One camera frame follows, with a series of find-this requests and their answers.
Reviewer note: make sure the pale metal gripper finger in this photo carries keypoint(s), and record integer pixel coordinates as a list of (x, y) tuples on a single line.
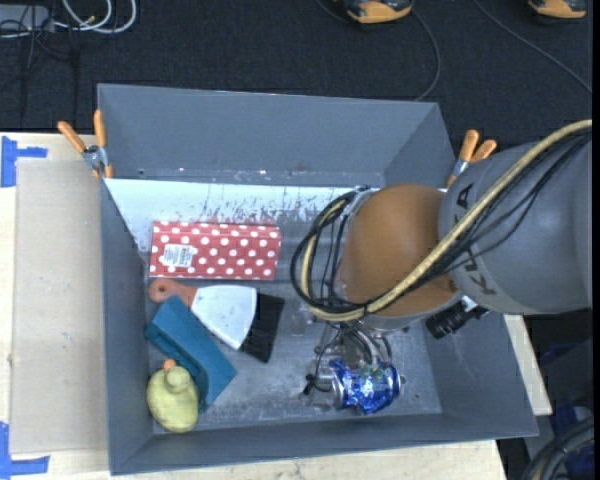
[(322, 396), (326, 371)]

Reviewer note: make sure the crushed blue can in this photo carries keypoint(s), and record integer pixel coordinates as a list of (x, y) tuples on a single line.
[(370, 393)]

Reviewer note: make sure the blue dustpan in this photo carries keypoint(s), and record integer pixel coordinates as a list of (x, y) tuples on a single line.
[(190, 343)]

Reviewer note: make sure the yellow rubber duck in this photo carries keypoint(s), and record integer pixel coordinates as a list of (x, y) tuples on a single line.
[(172, 403)]

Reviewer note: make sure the red white-dotted box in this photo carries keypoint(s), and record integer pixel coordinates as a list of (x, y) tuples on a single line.
[(220, 250)]

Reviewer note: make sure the grey metal bin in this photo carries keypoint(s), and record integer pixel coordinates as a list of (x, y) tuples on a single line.
[(260, 133)]

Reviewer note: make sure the pale flat board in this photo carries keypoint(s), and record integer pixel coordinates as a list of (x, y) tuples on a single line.
[(55, 308)]

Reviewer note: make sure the black cylinder on white bracket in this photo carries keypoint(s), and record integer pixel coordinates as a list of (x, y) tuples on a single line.
[(449, 321)]

